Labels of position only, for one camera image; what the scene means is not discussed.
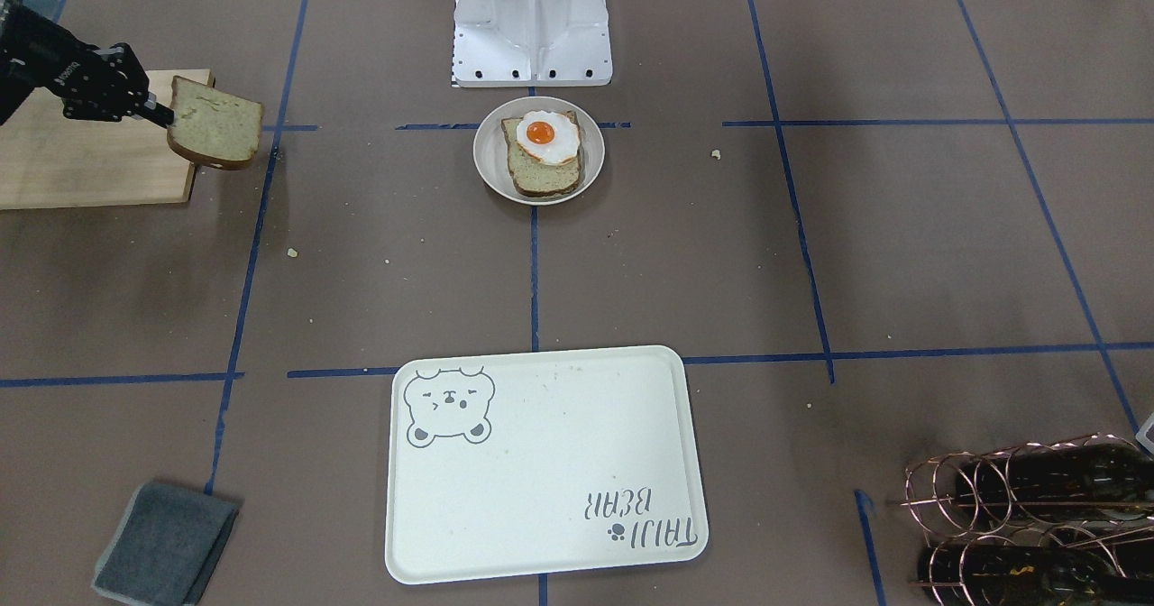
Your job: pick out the copper wire bottle rack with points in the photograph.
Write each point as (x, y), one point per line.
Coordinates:
(1064, 523)

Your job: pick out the white round plate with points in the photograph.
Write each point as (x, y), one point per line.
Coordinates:
(490, 155)

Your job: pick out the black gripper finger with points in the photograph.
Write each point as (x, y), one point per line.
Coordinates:
(157, 113)

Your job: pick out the dark glass bottle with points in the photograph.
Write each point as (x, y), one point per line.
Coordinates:
(990, 572)
(1103, 482)

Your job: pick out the fried egg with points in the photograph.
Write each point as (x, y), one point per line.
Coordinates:
(551, 138)

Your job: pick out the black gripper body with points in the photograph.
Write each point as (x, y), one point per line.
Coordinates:
(38, 58)

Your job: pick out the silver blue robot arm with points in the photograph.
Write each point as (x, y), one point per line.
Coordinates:
(93, 84)

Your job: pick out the white bear tray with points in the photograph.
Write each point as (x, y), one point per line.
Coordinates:
(540, 463)

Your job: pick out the bread slice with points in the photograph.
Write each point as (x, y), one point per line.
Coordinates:
(533, 179)
(213, 128)

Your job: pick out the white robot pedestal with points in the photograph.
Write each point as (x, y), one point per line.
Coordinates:
(542, 43)

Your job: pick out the wooden cutting board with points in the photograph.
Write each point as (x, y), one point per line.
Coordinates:
(50, 161)

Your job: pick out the grey folded cloth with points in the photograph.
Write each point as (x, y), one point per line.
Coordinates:
(166, 548)

